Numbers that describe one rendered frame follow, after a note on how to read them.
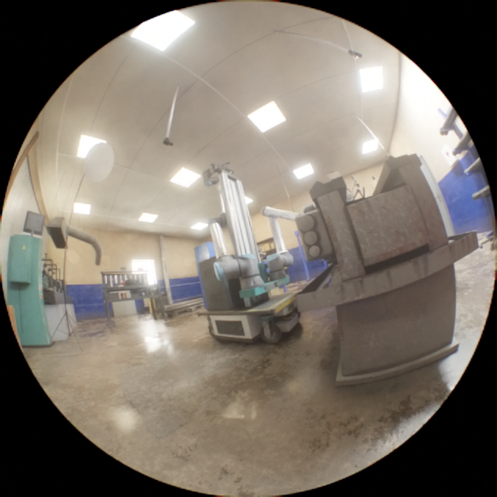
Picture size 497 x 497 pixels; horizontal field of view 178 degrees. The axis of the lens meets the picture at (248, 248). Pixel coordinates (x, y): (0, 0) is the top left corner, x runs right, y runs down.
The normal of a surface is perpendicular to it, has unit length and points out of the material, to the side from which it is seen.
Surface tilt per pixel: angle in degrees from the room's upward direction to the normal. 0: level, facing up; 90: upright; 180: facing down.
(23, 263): 90
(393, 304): 90
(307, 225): 90
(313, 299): 90
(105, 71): 180
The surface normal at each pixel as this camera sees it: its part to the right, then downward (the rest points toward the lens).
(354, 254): -0.55, -0.04
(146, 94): 0.22, 0.96
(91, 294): 0.80, -0.29
